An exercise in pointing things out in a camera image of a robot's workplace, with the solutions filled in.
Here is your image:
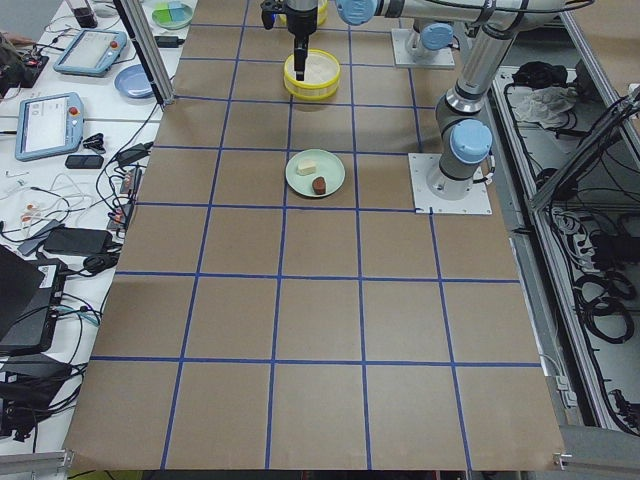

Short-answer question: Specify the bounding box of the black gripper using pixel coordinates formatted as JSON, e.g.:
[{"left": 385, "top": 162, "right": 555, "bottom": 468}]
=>
[{"left": 285, "top": 0, "right": 318, "bottom": 82}]

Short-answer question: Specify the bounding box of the yellow bamboo steamer basket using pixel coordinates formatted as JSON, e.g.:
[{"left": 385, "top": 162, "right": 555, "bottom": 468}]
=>
[{"left": 283, "top": 49, "right": 341, "bottom": 101}]

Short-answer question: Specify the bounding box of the white steamed bun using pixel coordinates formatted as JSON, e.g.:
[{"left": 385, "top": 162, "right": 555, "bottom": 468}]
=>
[{"left": 296, "top": 158, "right": 317, "bottom": 176}]

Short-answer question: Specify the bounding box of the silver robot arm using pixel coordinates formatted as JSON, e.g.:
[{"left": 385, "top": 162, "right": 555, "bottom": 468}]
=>
[
  {"left": 337, "top": 1, "right": 511, "bottom": 185},
  {"left": 261, "top": 1, "right": 453, "bottom": 81}
]

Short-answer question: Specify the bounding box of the light green plate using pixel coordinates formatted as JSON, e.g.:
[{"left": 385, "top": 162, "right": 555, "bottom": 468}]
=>
[{"left": 285, "top": 149, "right": 346, "bottom": 198}]

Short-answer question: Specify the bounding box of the green bowl with blocks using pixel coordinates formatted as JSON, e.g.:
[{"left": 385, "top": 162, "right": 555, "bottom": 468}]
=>
[{"left": 151, "top": 1, "right": 194, "bottom": 30}]

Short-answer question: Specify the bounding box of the black power adapter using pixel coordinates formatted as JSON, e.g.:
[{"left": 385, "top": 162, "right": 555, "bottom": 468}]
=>
[{"left": 154, "top": 35, "right": 184, "bottom": 48}]

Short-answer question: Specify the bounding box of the brown steamed bun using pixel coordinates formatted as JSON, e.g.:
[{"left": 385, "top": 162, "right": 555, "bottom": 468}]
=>
[{"left": 312, "top": 176, "right": 327, "bottom": 195}]

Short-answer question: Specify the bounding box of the blue plate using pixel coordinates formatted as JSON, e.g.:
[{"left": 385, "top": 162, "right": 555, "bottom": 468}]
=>
[{"left": 114, "top": 64, "right": 154, "bottom": 99}]

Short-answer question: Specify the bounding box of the upper teach pendant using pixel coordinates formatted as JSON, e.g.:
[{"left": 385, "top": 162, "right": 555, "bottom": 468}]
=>
[{"left": 53, "top": 29, "right": 128, "bottom": 77}]

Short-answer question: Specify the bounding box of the teach pendant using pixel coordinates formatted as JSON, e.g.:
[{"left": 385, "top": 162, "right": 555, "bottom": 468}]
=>
[
  {"left": 53, "top": 29, "right": 128, "bottom": 77},
  {"left": 15, "top": 92, "right": 84, "bottom": 162}
]

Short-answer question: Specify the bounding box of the white crumpled cloth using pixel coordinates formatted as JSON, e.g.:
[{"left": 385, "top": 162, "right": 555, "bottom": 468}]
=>
[{"left": 513, "top": 86, "right": 578, "bottom": 129}]

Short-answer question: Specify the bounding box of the lower teach pendant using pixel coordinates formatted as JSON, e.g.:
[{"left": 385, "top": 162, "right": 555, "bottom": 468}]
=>
[{"left": 15, "top": 92, "right": 84, "bottom": 162}]

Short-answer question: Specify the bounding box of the black laptop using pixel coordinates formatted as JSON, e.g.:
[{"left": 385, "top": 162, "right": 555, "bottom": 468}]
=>
[{"left": 1, "top": 247, "right": 66, "bottom": 356}]

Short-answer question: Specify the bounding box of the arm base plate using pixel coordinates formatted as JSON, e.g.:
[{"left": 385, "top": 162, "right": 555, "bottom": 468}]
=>
[
  {"left": 391, "top": 29, "right": 455, "bottom": 70},
  {"left": 408, "top": 153, "right": 492, "bottom": 216}
]

